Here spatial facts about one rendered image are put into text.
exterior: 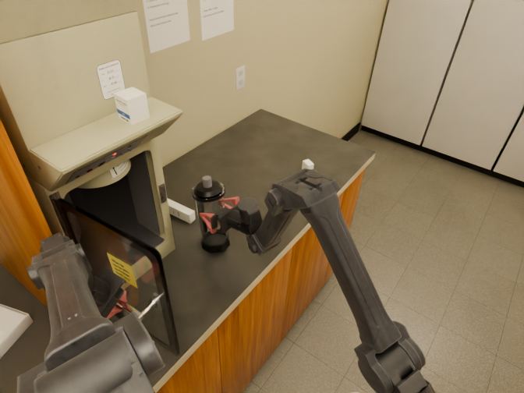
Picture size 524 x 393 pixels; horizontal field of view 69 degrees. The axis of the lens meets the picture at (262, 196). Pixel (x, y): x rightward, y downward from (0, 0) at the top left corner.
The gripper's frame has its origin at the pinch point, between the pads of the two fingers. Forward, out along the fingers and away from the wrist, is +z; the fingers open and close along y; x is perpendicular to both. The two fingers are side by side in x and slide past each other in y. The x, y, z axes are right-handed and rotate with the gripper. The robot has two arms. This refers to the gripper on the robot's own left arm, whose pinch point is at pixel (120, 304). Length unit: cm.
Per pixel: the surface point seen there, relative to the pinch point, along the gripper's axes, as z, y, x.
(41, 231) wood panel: -17.8, -4.6, -13.6
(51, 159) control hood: -25.8, -17.0, -15.2
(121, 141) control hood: -20.3, -28.2, -9.8
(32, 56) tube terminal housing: -38, -30, -22
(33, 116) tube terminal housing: -30.0, -22.0, -21.9
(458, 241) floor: 198, -140, 77
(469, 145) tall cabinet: 219, -239, 59
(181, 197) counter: 49, -41, -36
